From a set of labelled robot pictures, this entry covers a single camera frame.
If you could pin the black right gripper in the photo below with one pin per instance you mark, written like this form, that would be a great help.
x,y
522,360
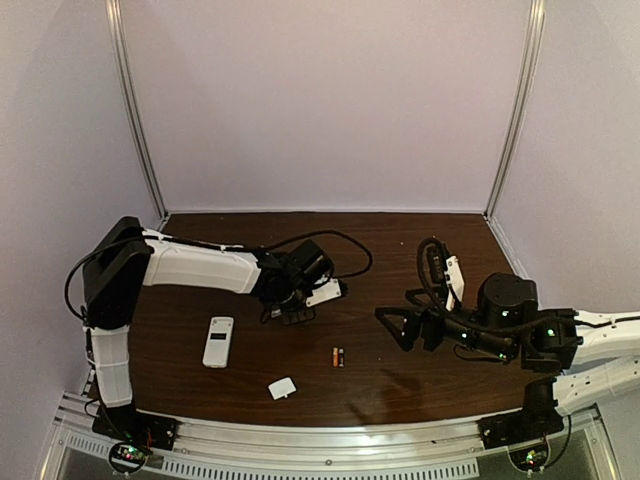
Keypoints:
x,y
415,325

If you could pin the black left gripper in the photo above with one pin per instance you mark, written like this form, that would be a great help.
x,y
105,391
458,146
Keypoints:
x,y
293,310

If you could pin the white battery cover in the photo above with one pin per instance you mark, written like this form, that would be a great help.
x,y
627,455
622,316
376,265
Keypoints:
x,y
282,388

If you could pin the white remote control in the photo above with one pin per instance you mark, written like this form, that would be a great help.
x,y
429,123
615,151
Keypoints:
x,y
218,342

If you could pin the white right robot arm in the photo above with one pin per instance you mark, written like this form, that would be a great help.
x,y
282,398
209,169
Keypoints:
x,y
581,357

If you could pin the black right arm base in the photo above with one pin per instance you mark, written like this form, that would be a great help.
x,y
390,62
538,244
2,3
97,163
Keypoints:
x,y
520,426

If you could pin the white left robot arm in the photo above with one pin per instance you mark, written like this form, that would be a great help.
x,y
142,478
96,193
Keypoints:
x,y
129,258

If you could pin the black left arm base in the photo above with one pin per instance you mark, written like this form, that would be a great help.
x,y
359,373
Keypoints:
x,y
142,429

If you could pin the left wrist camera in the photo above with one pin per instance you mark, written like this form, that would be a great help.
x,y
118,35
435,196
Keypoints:
x,y
325,290

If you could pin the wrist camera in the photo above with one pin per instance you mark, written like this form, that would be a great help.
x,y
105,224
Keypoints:
x,y
325,290
445,274

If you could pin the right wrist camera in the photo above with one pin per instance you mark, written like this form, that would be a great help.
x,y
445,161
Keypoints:
x,y
445,274

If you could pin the aluminium front rail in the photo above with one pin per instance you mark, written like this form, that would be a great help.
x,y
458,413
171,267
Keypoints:
x,y
450,449

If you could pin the aluminium left floor rail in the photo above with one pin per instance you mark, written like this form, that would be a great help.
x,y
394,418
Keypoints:
x,y
162,223

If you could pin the aluminium right corner post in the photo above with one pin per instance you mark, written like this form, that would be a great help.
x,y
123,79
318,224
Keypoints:
x,y
529,62

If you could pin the aluminium corner post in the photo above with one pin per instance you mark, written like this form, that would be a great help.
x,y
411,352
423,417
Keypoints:
x,y
123,65
529,62

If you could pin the aluminium left corner post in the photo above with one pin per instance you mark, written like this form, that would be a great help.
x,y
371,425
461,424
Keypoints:
x,y
123,65

